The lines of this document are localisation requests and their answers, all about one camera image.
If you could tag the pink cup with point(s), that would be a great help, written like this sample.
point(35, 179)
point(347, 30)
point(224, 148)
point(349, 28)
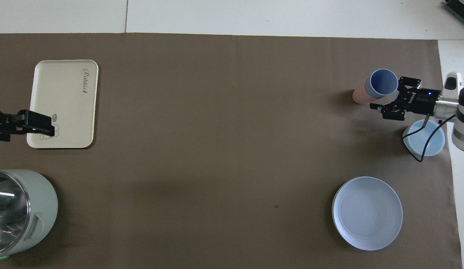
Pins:
point(360, 95)

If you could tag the light blue bowl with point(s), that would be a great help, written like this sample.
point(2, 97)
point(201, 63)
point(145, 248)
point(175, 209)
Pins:
point(432, 144)

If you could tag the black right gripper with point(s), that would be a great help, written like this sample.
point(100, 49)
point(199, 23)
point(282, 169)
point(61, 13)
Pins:
point(422, 101)

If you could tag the pale blue plate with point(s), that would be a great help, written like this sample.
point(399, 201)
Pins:
point(366, 213)

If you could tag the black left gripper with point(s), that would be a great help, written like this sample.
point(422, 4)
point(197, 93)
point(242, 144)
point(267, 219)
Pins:
point(2, 127)

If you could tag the brown table mat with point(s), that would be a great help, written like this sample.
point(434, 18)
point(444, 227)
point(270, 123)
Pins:
point(217, 149)

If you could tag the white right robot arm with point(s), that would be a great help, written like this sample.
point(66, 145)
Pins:
point(463, 127)

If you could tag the mint green cooking pot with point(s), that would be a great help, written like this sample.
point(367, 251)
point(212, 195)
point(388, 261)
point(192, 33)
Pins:
point(43, 201)

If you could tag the glass pot lid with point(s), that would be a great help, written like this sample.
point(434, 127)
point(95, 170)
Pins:
point(7, 213)

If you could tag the grey ribbed device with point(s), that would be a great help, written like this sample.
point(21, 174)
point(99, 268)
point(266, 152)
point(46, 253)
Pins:
point(460, 8)

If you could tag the blue ribbed cup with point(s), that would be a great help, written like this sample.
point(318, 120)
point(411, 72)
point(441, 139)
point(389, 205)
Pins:
point(383, 83)

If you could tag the cream rabbit print tray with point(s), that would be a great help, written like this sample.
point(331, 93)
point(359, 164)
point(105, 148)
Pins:
point(63, 97)

